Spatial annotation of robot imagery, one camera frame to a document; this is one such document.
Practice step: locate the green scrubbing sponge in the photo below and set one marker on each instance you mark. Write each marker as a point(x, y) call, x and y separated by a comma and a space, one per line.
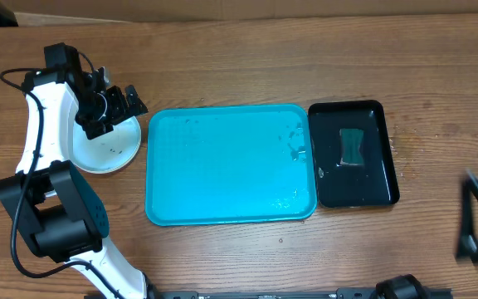
point(351, 141)

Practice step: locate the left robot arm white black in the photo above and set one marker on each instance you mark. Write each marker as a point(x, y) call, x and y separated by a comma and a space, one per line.
point(53, 209)

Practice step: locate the teal plastic tray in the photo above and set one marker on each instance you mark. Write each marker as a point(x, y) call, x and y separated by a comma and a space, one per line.
point(229, 164)

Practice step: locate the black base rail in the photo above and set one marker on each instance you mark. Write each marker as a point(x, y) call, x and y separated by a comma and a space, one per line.
point(341, 293)

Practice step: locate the black plastic tray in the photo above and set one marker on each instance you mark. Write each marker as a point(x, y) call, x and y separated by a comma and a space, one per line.
point(340, 186)

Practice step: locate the light blue plate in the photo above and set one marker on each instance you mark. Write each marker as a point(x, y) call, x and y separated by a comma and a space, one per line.
point(107, 153)

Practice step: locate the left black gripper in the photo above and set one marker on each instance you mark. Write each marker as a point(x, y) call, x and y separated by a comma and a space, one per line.
point(121, 113)

